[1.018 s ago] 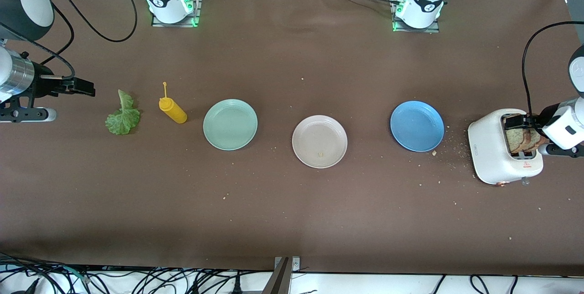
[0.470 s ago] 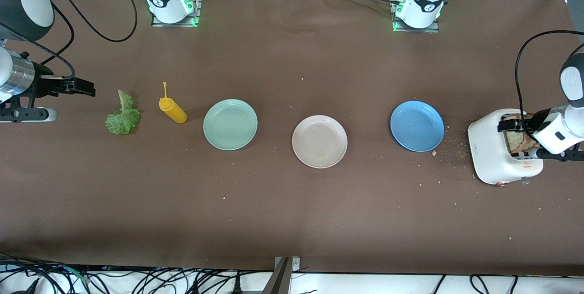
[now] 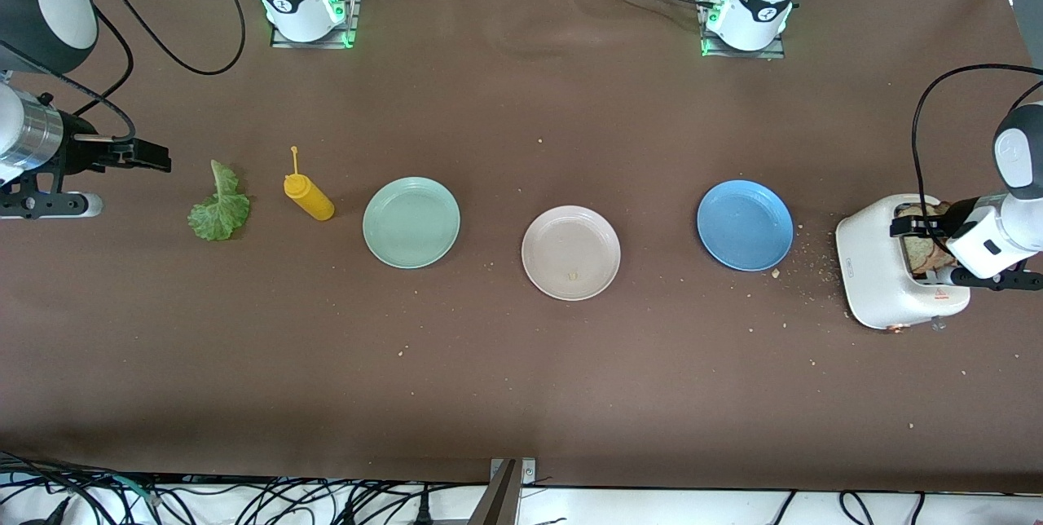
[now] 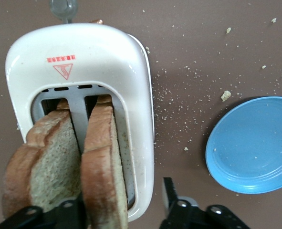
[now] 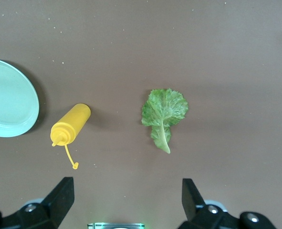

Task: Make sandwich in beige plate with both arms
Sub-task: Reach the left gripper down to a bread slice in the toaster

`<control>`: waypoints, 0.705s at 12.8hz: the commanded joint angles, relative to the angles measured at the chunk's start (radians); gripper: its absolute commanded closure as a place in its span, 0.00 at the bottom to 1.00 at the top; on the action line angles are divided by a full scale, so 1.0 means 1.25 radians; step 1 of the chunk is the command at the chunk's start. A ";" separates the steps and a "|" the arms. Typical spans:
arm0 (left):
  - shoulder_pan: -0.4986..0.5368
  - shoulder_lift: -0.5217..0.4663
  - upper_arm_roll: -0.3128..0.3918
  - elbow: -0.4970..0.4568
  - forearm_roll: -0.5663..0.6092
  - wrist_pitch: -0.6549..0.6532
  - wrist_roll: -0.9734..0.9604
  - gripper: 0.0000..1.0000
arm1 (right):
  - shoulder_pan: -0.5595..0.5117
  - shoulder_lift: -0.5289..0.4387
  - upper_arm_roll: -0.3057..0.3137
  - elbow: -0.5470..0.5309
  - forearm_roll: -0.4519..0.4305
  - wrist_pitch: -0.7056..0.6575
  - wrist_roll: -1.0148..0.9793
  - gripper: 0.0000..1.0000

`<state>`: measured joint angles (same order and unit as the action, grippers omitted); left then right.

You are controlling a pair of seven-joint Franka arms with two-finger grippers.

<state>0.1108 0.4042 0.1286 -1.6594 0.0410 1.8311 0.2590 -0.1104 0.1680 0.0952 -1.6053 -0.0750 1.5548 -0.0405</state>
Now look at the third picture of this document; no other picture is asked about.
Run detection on green lettuce leaf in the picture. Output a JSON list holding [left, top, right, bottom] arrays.
[[187, 160, 252, 242]]

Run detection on yellow squeeze sauce bottle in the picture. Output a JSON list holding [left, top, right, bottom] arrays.
[[284, 146, 336, 222]]

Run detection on blue plate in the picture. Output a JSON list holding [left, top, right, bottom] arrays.
[[697, 179, 794, 272]]

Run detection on pale green plate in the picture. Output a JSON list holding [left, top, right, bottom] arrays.
[[363, 176, 461, 270]]

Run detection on beige plate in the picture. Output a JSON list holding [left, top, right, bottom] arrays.
[[521, 205, 622, 302]]

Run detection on white toaster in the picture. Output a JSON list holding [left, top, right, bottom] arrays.
[[835, 194, 972, 332]]

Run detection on grey metal bar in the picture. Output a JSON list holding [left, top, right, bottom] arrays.
[[469, 460, 522, 525]]

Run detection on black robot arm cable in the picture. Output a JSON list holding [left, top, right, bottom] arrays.
[[911, 63, 1043, 220], [0, 0, 247, 143]]

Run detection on tangled black floor cables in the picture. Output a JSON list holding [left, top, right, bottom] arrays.
[[0, 452, 490, 525]]

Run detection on silver table edge bracket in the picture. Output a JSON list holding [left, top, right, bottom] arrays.
[[489, 457, 539, 487]]

